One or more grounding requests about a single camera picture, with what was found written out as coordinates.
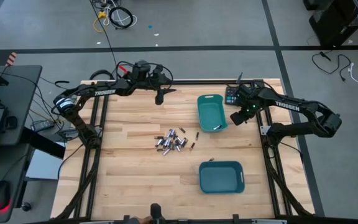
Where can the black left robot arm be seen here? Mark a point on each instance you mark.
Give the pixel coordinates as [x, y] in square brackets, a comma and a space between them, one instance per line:
[117, 90]

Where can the small black desk device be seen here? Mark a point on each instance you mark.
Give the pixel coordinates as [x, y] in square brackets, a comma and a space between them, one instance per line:
[11, 122]

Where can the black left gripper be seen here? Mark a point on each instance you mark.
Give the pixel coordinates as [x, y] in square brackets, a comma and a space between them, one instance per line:
[151, 82]

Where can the light teal plastic bin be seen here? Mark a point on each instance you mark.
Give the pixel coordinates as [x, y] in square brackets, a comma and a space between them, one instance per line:
[211, 112]

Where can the white light strip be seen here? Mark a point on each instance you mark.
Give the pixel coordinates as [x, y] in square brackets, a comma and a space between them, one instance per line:
[269, 222]

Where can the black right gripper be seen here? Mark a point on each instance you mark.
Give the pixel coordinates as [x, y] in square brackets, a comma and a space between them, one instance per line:
[248, 112]

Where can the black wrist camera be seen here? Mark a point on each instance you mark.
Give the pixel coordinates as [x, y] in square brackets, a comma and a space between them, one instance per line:
[159, 99]
[236, 119]

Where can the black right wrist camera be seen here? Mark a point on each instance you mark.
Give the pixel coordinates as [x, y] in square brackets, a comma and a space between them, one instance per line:
[236, 119]

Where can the dark teal plastic bin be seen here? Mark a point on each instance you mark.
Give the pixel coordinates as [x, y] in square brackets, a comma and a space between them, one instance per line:
[221, 177]

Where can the orange black striped object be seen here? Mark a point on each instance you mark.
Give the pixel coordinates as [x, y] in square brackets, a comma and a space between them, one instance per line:
[11, 58]

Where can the dark grey desk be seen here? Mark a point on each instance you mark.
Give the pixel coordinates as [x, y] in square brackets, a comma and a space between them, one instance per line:
[11, 168]
[20, 93]

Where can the black handheld device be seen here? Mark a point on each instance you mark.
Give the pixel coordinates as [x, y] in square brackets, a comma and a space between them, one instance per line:
[156, 211]

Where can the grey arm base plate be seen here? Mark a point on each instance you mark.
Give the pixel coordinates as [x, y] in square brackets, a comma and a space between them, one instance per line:
[99, 131]
[265, 130]

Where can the light grey panel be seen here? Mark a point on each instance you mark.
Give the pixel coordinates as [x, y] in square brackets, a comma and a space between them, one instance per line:
[43, 166]

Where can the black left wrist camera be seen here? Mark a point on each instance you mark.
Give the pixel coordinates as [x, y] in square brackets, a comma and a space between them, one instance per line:
[159, 99]

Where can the black caster wheel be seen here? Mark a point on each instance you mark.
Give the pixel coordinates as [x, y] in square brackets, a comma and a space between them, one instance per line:
[26, 206]

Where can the black aluminium table frame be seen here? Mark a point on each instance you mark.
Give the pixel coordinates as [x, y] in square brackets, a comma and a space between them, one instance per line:
[179, 82]

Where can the black frame clamp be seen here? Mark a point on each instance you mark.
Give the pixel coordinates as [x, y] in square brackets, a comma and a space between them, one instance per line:
[235, 218]
[126, 219]

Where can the black equipment cabinet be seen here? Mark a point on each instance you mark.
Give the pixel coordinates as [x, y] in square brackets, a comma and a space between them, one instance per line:
[337, 21]

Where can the black desk calculator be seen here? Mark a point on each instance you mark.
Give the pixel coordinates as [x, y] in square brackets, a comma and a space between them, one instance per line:
[231, 96]

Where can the black computer mouse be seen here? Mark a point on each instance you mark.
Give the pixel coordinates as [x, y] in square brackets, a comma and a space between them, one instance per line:
[0, 194]

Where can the black power brick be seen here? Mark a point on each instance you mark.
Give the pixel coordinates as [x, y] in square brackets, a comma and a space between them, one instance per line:
[42, 125]

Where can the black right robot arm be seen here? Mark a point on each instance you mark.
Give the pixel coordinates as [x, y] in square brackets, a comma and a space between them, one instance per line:
[291, 105]

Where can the black desk leg bar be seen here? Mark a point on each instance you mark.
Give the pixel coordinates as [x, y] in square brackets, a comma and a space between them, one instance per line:
[45, 146]

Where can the person's hand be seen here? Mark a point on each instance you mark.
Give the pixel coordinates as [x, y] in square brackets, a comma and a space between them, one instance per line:
[143, 220]

